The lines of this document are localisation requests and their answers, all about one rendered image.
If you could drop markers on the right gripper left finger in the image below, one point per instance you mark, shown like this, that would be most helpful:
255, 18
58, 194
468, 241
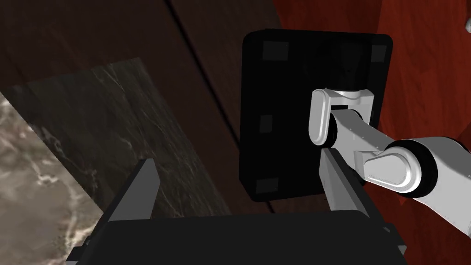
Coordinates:
141, 195

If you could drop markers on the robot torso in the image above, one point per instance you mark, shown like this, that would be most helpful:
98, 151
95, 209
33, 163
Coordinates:
450, 176

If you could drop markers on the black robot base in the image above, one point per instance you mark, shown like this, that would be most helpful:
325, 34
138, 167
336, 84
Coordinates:
279, 92

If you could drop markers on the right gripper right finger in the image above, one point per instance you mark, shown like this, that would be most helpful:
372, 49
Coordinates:
338, 184

